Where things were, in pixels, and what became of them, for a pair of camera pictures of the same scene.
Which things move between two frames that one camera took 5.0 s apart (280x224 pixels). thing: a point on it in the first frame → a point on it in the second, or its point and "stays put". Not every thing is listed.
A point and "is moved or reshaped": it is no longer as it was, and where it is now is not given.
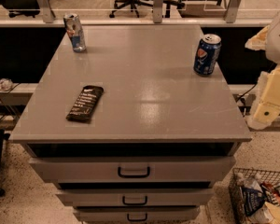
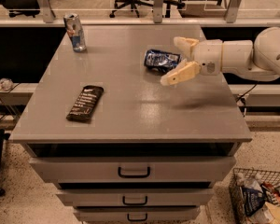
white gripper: [279, 41] → [209, 56]
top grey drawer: [135, 168] stays put
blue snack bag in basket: [253, 200] stays put
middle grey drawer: [135, 198] stays put
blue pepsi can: [207, 54] is moved or reshaped
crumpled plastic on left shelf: [3, 85] stays put
